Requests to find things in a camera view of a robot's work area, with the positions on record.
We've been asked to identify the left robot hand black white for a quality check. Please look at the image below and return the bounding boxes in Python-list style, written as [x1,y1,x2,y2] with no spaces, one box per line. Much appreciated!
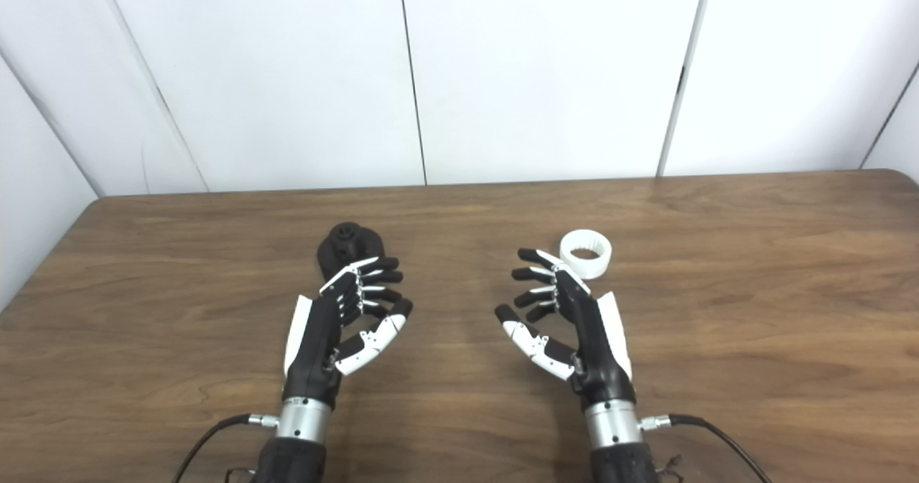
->
[284,256,414,410]

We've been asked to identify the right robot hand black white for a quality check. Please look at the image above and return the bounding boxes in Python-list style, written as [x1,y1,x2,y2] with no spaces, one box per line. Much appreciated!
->
[495,248,637,408]

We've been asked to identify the white toothed ring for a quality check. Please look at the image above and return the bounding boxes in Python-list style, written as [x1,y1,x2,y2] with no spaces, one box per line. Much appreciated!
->
[559,230,612,279]

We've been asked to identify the round black part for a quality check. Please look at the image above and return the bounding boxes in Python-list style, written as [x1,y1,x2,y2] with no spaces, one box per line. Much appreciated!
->
[317,222,386,283]

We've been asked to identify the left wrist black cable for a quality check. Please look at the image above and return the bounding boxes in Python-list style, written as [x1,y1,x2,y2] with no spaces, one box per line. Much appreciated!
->
[172,413,279,483]

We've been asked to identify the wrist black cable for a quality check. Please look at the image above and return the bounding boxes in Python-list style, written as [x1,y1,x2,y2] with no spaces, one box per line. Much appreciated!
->
[172,413,279,483]
[639,413,773,483]

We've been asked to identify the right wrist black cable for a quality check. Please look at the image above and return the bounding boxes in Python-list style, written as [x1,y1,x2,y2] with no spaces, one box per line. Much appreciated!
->
[639,413,773,483]

